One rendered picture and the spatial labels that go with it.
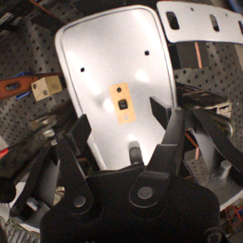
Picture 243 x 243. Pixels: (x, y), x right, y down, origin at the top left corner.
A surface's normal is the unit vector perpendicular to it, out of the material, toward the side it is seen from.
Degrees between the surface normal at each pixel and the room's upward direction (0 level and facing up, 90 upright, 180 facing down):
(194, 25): 0
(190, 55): 0
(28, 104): 0
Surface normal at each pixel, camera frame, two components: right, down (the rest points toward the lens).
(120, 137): 0.00, 0.39
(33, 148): 0.96, -0.17
